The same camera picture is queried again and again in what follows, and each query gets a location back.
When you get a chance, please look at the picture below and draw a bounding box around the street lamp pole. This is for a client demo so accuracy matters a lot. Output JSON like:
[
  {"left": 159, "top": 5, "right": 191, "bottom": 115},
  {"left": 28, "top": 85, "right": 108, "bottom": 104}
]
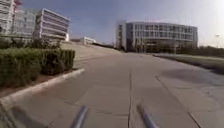
[{"left": 214, "top": 33, "right": 222, "bottom": 48}]

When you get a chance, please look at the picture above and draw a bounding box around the grey concrete slab pavement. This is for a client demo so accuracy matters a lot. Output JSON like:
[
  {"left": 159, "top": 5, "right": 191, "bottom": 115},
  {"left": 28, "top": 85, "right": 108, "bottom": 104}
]
[{"left": 0, "top": 42, "right": 224, "bottom": 128}]

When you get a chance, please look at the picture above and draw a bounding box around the pale stone kerb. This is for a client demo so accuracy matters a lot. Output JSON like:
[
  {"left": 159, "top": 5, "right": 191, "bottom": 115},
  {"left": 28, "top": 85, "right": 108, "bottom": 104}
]
[{"left": 0, "top": 68, "right": 86, "bottom": 108}]

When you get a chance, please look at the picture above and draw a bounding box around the robot's own part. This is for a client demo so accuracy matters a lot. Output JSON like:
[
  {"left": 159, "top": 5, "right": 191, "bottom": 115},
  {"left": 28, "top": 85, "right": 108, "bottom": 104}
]
[
  {"left": 136, "top": 105, "right": 160, "bottom": 128},
  {"left": 69, "top": 105, "right": 90, "bottom": 128}
]

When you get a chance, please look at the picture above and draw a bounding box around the trimmed green hedge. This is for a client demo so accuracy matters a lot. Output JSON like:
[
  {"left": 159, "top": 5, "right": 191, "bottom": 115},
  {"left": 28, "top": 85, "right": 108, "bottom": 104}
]
[{"left": 0, "top": 47, "right": 76, "bottom": 88}]

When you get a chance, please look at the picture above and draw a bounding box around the bare soil strip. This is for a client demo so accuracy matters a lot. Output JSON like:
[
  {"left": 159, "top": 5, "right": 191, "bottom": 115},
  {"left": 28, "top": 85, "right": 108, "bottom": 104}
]
[{"left": 0, "top": 69, "right": 74, "bottom": 98}]

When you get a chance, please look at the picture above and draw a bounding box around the curved glass office building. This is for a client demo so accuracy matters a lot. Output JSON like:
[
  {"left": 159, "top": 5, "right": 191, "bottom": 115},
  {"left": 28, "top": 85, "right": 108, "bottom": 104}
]
[{"left": 115, "top": 20, "right": 199, "bottom": 54}]

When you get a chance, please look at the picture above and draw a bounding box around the glass-fronted grey building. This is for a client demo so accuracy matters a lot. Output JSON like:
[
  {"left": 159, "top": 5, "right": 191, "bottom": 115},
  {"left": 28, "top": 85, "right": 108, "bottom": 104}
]
[{"left": 0, "top": 0, "right": 37, "bottom": 39}]

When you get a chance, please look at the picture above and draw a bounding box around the dark hedge row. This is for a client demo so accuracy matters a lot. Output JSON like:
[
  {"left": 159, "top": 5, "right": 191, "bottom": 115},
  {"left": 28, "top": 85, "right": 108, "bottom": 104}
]
[{"left": 179, "top": 45, "right": 224, "bottom": 58}]

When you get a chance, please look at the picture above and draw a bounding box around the low pale building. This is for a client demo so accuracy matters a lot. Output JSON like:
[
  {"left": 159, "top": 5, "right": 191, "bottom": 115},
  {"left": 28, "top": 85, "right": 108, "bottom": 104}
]
[{"left": 70, "top": 36, "right": 98, "bottom": 46}]

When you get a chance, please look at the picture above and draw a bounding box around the white multi-storey building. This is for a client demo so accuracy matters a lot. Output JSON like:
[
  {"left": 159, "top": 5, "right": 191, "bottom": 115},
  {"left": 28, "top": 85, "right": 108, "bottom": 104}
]
[{"left": 33, "top": 8, "right": 72, "bottom": 43}]

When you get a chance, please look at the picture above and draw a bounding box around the grass verge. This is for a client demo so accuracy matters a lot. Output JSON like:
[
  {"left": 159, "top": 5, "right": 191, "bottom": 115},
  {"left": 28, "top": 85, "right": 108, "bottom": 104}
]
[{"left": 152, "top": 53, "right": 224, "bottom": 75}]

